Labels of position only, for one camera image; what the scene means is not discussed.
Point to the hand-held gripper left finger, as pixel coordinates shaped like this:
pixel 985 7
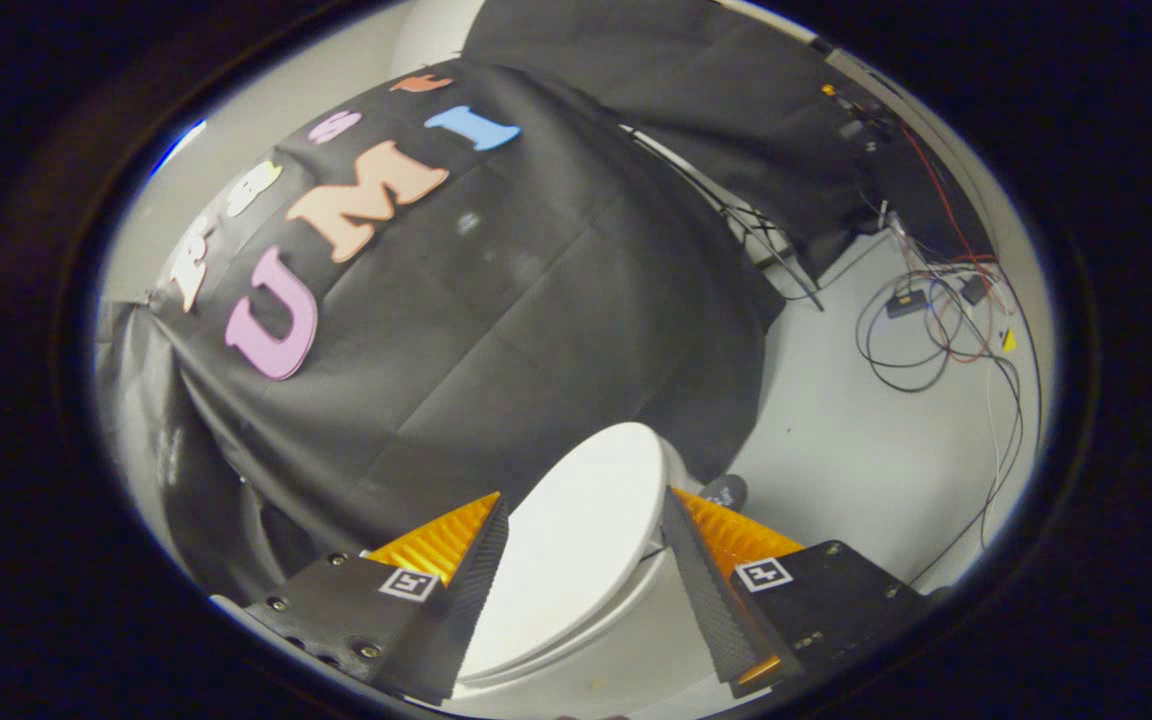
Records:
pixel 466 600

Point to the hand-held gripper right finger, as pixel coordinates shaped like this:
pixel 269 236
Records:
pixel 711 590

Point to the white toilet lid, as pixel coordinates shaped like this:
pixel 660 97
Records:
pixel 576 540

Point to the white toilet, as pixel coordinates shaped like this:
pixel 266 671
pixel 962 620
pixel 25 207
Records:
pixel 616 650

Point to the black backdrop cloth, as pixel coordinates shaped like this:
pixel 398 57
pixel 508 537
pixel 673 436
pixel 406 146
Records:
pixel 736 110
pixel 496 330
pixel 151 420

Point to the black power adapter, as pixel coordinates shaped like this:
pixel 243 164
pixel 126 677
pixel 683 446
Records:
pixel 905 303

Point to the black tripod stand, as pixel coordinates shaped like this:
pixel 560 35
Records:
pixel 766 240

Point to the yellow tag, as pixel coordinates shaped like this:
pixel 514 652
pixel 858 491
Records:
pixel 1008 340

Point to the small black box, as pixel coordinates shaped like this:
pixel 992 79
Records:
pixel 974 290

